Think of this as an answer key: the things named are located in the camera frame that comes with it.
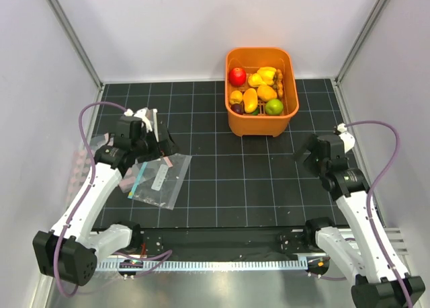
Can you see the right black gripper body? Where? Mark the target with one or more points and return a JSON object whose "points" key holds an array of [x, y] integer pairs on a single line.
{"points": [[314, 163]]}

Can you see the white slotted cable duct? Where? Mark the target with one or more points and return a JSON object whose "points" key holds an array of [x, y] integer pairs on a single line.
{"points": [[116, 264]]}

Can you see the yellow pear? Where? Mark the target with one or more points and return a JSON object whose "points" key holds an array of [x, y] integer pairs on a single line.
{"points": [[255, 80]]}

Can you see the red apple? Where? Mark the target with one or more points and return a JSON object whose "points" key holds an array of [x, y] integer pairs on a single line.
{"points": [[237, 76]]}

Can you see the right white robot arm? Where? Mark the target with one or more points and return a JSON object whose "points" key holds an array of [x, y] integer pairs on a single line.
{"points": [[377, 276]]}

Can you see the pink dotted zip bag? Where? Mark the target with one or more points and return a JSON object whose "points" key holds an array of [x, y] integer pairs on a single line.
{"points": [[82, 165]]}

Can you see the orange plastic basket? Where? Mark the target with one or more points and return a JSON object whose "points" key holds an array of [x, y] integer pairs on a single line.
{"points": [[251, 59]]}

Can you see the black grid mat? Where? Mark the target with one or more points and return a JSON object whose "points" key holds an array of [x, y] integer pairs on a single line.
{"points": [[231, 181]]}

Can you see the yellow bell pepper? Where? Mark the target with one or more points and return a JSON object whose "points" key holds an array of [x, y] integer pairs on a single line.
{"points": [[267, 74]]}

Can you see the green apple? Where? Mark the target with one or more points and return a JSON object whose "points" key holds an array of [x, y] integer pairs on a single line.
{"points": [[274, 107]]}

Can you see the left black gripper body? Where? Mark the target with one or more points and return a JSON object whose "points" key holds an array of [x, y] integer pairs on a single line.
{"points": [[148, 148]]}

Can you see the blue zipper clear bag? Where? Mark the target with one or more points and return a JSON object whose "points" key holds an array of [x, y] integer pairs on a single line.
{"points": [[156, 182]]}

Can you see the dark purple plum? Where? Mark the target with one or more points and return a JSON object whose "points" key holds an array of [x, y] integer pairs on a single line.
{"points": [[237, 108]]}

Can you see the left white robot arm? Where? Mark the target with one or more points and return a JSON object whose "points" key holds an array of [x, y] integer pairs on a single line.
{"points": [[69, 252]]}

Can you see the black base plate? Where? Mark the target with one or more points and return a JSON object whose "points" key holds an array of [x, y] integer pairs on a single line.
{"points": [[225, 244]]}

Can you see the yellow mango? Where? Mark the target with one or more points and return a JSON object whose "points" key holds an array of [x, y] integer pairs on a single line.
{"points": [[250, 100]]}

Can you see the small orange fruit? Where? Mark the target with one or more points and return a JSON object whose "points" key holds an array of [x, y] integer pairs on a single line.
{"points": [[235, 97]]}

